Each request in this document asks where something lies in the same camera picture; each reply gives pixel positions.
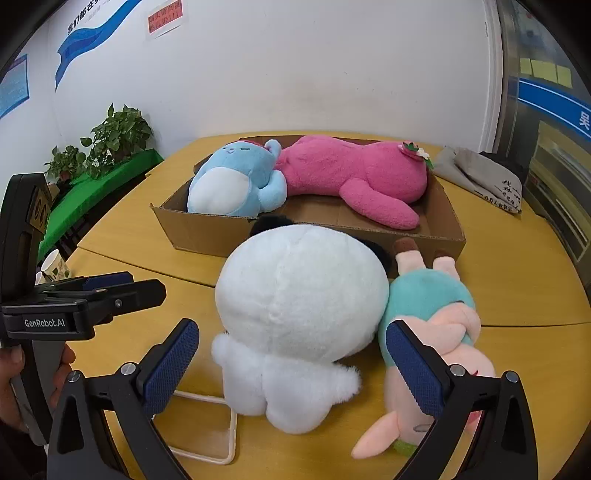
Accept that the cardboard box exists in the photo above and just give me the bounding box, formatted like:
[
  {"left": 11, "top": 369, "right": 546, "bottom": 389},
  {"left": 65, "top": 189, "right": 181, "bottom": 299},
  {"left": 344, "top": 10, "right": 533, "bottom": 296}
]
[{"left": 150, "top": 134, "right": 467, "bottom": 266}]

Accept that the small potted plant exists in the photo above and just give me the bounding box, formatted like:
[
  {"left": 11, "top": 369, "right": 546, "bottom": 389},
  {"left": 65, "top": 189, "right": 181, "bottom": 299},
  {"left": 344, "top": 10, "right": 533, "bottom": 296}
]
[{"left": 44, "top": 145, "right": 88, "bottom": 185}]

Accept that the red wall notice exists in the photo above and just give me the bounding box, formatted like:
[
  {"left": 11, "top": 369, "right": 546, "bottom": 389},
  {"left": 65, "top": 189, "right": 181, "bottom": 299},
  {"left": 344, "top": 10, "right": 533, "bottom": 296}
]
[{"left": 147, "top": 0, "right": 191, "bottom": 41}]

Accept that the green tablecloth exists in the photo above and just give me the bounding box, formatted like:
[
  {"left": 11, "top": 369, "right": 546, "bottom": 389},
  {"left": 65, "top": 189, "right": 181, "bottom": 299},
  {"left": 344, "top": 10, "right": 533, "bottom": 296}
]
[{"left": 37, "top": 148, "right": 165, "bottom": 264}]

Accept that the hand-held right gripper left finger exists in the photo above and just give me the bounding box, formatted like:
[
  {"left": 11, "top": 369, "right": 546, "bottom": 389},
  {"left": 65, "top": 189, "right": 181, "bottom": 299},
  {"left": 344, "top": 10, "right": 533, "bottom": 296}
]
[{"left": 46, "top": 318, "right": 200, "bottom": 480}]

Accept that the person's left hand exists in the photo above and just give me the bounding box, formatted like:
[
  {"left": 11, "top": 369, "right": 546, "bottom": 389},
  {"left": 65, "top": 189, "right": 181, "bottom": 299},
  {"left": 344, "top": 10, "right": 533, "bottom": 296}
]
[{"left": 0, "top": 345, "right": 75, "bottom": 432}]

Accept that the wooden desktop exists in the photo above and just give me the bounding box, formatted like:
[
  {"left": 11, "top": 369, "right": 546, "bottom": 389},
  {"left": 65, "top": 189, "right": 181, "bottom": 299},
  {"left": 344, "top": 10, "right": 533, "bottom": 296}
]
[{"left": 67, "top": 130, "right": 591, "bottom": 480}]

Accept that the grey cloth bag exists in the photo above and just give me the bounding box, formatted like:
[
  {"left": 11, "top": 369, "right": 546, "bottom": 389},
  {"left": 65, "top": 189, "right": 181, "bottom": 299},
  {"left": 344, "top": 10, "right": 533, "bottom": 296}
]
[{"left": 434, "top": 145, "right": 525, "bottom": 215}]

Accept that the blue wave wall banner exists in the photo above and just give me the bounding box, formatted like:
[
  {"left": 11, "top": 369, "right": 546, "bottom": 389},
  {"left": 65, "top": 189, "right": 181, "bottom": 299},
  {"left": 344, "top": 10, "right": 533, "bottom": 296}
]
[{"left": 54, "top": 0, "right": 144, "bottom": 93}]

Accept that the blue banner strip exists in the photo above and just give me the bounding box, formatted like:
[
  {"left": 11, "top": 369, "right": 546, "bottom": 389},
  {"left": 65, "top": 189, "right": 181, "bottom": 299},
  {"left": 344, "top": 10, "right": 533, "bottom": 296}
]
[{"left": 517, "top": 76, "right": 591, "bottom": 141}]

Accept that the blue plush toy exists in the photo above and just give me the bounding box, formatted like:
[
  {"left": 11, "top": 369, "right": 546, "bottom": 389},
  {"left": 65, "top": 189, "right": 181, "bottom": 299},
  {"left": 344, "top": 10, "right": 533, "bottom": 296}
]
[{"left": 187, "top": 138, "right": 288, "bottom": 217}]

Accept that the blue wall poster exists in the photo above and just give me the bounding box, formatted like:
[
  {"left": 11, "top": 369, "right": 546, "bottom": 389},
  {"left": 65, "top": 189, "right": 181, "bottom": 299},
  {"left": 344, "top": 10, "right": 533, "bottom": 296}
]
[{"left": 0, "top": 53, "right": 31, "bottom": 121}]

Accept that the pink plush toy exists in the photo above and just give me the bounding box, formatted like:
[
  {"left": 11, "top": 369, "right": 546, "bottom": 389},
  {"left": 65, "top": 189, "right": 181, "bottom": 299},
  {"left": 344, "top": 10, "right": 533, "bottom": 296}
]
[{"left": 276, "top": 135, "right": 435, "bottom": 230}]

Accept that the large potted plant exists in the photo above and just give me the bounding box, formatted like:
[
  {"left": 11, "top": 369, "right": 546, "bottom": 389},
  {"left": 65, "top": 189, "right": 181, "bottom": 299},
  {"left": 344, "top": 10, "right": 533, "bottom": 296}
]
[{"left": 81, "top": 104, "right": 153, "bottom": 178}]

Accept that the white panda plush toy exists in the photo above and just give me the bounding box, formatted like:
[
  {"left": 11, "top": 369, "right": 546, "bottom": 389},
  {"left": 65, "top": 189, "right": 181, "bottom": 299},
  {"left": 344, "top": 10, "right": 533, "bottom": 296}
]
[{"left": 211, "top": 213, "right": 394, "bottom": 435}]

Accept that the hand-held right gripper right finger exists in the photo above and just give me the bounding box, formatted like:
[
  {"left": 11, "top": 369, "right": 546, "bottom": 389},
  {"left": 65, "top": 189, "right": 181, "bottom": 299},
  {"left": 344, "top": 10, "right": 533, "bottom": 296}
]
[{"left": 387, "top": 319, "right": 541, "bottom": 480}]

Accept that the metal framed glass partition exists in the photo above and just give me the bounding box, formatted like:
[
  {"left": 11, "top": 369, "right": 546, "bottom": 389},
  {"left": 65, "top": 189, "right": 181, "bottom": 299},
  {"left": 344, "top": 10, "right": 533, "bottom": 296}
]
[{"left": 480, "top": 0, "right": 591, "bottom": 264}]

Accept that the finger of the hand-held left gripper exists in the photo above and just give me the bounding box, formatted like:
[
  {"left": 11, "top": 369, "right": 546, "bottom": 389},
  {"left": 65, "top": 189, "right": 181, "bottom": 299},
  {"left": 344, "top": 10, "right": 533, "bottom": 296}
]
[
  {"left": 55, "top": 279, "right": 167, "bottom": 324},
  {"left": 36, "top": 271, "right": 134, "bottom": 296}
]

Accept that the pig plush toy teal shirt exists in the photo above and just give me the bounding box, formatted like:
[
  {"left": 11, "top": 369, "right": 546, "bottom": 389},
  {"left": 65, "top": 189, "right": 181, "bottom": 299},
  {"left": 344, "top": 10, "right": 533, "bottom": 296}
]
[{"left": 351, "top": 237, "right": 497, "bottom": 460}]

